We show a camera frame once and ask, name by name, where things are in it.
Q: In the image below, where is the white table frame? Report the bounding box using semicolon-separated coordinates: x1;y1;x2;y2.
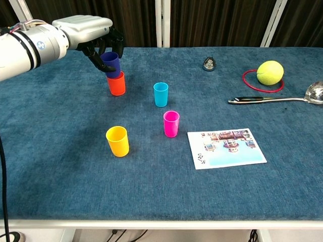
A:
0;218;323;242

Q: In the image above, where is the yellow tennis ball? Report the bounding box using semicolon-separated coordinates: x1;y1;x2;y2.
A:
256;59;285;86

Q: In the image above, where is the blue table cloth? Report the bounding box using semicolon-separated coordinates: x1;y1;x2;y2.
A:
0;46;323;222

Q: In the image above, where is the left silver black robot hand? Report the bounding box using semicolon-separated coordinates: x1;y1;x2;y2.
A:
52;15;125;74

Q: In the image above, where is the yellow plastic cup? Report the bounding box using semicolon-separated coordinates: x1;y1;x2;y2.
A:
105;126;130;158

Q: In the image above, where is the printed picture card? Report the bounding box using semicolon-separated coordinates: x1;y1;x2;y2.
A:
187;128;268;170

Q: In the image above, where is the metal ladle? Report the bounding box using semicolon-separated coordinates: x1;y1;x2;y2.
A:
228;80;323;105

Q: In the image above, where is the black cable bundle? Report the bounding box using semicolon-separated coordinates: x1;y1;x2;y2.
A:
105;228;149;242
248;228;260;242

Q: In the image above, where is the dark brown pleated curtain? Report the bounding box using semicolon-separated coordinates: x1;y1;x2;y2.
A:
0;0;24;29
271;0;323;48
169;0;278;48
24;0;157;49

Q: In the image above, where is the thin red ring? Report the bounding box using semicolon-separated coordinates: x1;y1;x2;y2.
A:
242;69;285;93

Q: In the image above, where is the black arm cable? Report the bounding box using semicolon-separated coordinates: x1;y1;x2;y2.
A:
0;135;11;242

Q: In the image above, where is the small metal clip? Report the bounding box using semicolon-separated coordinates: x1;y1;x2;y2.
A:
202;56;218;72

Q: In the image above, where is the white metal frame post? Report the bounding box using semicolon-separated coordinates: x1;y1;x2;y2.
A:
14;0;35;25
154;0;171;48
260;0;289;48

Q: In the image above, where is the light blue plastic cup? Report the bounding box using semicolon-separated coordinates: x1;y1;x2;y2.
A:
153;82;169;108

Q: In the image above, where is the orange plastic cup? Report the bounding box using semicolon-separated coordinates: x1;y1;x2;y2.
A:
105;71;127;97

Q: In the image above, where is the pink plastic cup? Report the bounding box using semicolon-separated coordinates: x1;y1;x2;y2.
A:
163;110;181;139

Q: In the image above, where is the dark blue plastic cup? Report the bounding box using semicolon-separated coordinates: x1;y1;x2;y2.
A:
100;51;122;79

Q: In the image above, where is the round grey floor base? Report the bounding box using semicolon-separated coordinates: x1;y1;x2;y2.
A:
0;231;26;242

